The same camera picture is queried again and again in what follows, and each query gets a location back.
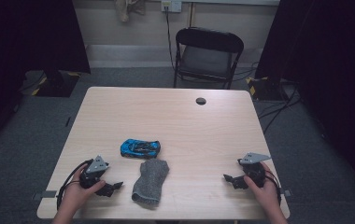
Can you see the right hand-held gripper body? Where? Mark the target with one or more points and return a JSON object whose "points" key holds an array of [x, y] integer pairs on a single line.
{"points": [[254, 172]]}

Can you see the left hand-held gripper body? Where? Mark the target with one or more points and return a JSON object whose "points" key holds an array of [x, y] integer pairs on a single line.
{"points": [[93, 174]]}

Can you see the grey sock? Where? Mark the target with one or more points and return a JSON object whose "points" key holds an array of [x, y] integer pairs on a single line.
{"points": [[150, 183]]}

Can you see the blue toy car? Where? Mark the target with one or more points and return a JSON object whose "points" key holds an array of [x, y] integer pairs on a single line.
{"points": [[139, 148]]}

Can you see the person's right hand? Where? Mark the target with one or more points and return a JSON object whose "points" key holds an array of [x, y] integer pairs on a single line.
{"points": [[267, 194]]}

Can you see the person's left hand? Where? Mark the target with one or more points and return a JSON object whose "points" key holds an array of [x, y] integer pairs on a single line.
{"points": [[76, 196]]}

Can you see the grey tape strip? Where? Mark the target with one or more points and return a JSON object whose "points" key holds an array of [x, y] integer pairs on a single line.
{"points": [[46, 194], [287, 193]]}

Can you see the small black floor strip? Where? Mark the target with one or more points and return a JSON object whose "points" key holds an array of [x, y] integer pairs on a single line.
{"points": [[68, 121]]}

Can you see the black stand base yellow tape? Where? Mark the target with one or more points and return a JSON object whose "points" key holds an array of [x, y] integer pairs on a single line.
{"points": [[264, 90], [57, 87]]}

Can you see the black folding chair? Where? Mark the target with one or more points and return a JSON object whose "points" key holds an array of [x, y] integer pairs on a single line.
{"points": [[205, 62]]}

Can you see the black curtain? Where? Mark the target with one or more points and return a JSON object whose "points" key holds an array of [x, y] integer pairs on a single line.
{"points": [[331, 62], [26, 40]]}

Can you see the beige hanging cloth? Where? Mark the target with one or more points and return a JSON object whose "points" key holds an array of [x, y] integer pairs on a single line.
{"points": [[125, 9]]}

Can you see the thin upright pole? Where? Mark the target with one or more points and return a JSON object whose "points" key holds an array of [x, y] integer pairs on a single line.
{"points": [[191, 15]]}

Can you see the white wall socket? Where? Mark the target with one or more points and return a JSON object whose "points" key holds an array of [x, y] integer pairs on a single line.
{"points": [[171, 5]]}

